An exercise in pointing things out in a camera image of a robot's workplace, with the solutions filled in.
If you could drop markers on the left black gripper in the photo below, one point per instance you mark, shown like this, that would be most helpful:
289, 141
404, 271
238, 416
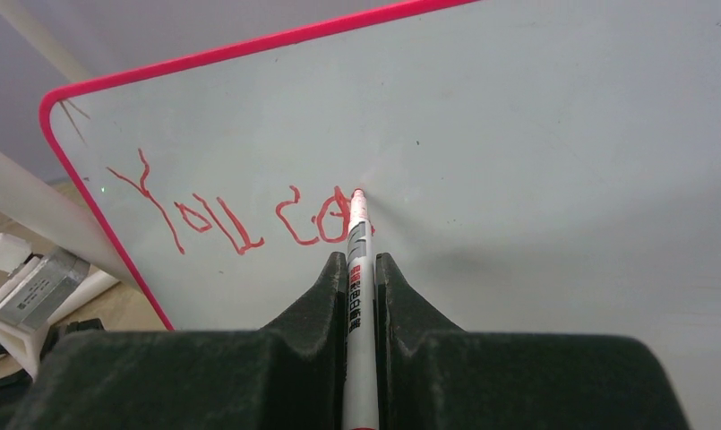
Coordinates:
14, 386

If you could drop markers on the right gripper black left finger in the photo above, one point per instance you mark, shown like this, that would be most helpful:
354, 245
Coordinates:
284, 375

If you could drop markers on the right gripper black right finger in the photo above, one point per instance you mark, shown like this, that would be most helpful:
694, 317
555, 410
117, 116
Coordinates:
435, 375

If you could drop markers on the white red marker pen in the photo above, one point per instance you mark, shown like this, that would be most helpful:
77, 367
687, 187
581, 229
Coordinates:
360, 393

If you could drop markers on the pink framed whiteboard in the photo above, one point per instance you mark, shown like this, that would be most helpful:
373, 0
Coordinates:
530, 166

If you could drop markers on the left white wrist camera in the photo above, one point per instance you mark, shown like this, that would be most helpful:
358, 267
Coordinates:
35, 287

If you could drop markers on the white PVC pipe frame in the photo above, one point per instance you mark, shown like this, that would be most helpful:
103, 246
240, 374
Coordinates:
31, 55

